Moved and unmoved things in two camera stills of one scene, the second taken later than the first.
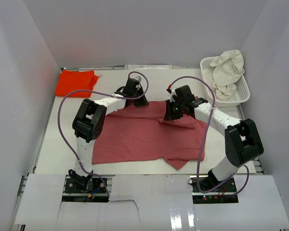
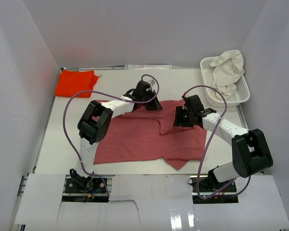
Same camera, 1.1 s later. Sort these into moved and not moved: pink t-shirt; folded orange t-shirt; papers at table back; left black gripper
Moved: left black gripper
Not moved: papers at table back; folded orange t-shirt; pink t-shirt
